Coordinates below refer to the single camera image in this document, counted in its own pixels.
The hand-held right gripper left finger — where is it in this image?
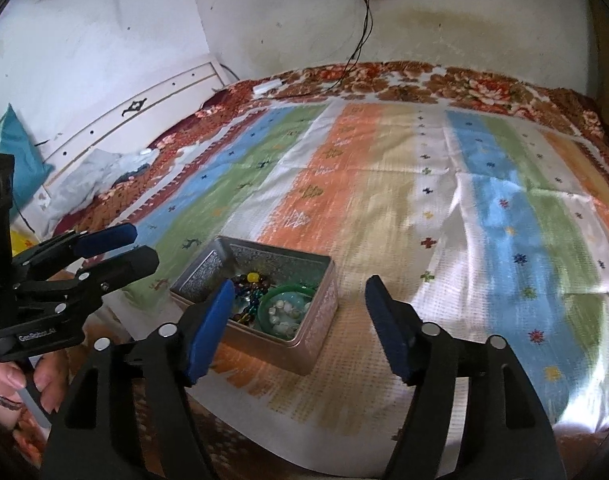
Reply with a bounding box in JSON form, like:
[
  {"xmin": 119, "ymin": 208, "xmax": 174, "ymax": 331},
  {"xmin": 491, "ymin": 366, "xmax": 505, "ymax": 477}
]
[{"xmin": 39, "ymin": 279, "xmax": 236, "ymax": 480}]

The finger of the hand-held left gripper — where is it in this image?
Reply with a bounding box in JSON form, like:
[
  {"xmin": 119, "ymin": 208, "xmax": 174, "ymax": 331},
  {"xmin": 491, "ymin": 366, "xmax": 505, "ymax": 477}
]
[
  {"xmin": 13, "ymin": 222, "xmax": 138, "ymax": 267},
  {"xmin": 14, "ymin": 246, "xmax": 160, "ymax": 312}
]

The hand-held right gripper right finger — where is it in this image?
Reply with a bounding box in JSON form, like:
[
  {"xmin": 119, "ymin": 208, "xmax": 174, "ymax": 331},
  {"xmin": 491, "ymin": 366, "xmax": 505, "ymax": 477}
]
[{"xmin": 365, "ymin": 275, "xmax": 568, "ymax": 480}]

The multicolour glass bead bracelet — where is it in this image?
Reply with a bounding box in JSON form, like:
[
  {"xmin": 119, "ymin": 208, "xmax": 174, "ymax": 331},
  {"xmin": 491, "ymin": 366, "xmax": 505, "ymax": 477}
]
[{"xmin": 228, "ymin": 284, "xmax": 266, "ymax": 329}]

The silver tin box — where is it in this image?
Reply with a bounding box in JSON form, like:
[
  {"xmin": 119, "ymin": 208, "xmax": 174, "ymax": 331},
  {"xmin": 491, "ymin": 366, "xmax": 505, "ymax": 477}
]
[{"xmin": 169, "ymin": 234, "xmax": 340, "ymax": 377}]

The yellow and black bead bracelet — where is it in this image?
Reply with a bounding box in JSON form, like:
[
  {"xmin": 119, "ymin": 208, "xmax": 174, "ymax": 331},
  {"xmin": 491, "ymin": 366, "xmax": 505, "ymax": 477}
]
[{"xmin": 229, "ymin": 269, "xmax": 273, "ymax": 292}]

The white pearl bracelet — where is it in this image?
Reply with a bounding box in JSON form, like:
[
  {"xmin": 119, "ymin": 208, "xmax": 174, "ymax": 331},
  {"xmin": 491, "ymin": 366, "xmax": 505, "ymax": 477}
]
[{"xmin": 269, "ymin": 297, "xmax": 311, "ymax": 334}]

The green jade bangle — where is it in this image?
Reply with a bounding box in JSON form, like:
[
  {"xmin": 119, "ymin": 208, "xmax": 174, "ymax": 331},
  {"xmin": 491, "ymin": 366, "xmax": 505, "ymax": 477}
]
[{"xmin": 258, "ymin": 283, "xmax": 319, "ymax": 339}]

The person's left hand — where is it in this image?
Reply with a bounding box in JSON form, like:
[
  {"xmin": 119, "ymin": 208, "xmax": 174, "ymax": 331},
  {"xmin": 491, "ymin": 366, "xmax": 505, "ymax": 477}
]
[{"xmin": 0, "ymin": 350, "xmax": 70, "ymax": 432}]

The grey crumpled clothing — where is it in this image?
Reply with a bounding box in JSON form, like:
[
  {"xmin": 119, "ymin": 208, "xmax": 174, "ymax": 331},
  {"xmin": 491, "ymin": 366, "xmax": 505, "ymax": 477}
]
[{"xmin": 46, "ymin": 148, "xmax": 158, "ymax": 222}]

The yellow plastic bag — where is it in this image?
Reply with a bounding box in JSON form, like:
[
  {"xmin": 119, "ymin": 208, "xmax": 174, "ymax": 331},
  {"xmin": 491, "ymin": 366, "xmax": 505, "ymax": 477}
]
[{"xmin": 9, "ymin": 227, "xmax": 33, "ymax": 259}]

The white bed headboard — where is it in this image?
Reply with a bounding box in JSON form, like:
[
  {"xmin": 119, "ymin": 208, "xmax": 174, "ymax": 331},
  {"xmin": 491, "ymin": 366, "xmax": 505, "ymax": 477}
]
[{"xmin": 14, "ymin": 60, "xmax": 231, "ymax": 234}]

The teal pillow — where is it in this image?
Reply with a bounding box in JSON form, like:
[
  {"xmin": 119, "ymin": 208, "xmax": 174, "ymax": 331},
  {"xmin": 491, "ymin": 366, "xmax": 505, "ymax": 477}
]
[{"xmin": 0, "ymin": 103, "xmax": 54, "ymax": 202}]

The colourful striped mat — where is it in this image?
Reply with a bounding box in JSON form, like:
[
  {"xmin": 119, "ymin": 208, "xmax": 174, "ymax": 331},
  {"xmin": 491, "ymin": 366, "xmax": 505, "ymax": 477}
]
[{"xmin": 119, "ymin": 100, "xmax": 609, "ymax": 442}]

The black power cable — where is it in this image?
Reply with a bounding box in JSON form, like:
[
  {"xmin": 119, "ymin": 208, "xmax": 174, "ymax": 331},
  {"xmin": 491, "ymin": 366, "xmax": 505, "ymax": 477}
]
[
  {"xmin": 329, "ymin": 0, "xmax": 378, "ymax": 91},
  {"xmin": 272, "ymin": 0, "xmax": 375, "ymax": 101}
]

